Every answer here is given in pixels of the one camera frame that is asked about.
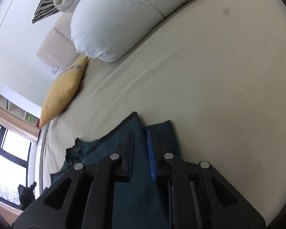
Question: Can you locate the white wall shelf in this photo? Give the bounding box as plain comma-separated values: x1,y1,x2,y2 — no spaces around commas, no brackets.
0,87,42,130

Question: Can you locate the bed with beige sheet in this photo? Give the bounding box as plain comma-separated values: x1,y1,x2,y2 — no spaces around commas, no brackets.
39,0,286,229

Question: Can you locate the beige padded headboard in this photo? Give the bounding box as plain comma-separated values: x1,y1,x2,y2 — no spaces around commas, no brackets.
37,12,86,66

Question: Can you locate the black framed window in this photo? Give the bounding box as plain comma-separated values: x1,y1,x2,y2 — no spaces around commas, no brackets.
0,117,39,206

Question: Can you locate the yellow pillow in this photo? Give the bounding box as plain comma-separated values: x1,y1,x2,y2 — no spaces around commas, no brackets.
39,55,89,128

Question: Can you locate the beige curtain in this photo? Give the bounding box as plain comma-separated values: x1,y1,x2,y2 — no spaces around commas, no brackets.
0,100,41,145

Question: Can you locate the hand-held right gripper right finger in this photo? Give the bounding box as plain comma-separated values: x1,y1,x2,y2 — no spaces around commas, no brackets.
146,129,267,229

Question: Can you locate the zebra print pillow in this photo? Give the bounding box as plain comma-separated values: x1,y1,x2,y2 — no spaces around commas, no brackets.
32,0,67,24

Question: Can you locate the dark green sweater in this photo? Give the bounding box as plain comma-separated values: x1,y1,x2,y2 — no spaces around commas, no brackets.
50,112,182,229

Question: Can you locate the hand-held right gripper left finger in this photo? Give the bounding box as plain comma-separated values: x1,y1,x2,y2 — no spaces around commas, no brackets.
12,130,136,229

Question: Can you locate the white duvet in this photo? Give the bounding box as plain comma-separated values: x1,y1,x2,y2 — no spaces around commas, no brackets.
70,0,223,63

